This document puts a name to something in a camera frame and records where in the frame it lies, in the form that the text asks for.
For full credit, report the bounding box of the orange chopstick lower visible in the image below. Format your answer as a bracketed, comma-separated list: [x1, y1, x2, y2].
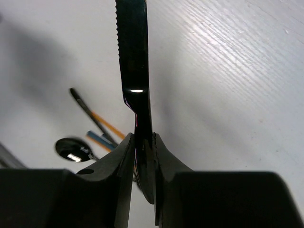
[86, 134, 114, 152]

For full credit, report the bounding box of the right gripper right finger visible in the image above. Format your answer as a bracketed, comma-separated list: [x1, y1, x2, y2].
[152, 134, 302, 228]

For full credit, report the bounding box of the orange black chopstick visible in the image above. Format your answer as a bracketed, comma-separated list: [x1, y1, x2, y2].
[92, 112, 125, 139]

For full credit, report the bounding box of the black spoon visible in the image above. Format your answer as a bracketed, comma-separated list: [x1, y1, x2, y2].
[69, 88, 118, 147]
[55, 137, 99, 163]

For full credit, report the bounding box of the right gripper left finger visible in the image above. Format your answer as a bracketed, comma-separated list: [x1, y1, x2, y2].
[0, 133, 135, 228]

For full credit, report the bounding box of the black knife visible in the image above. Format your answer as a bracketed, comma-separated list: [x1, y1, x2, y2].
[116, 0, 154, 204]

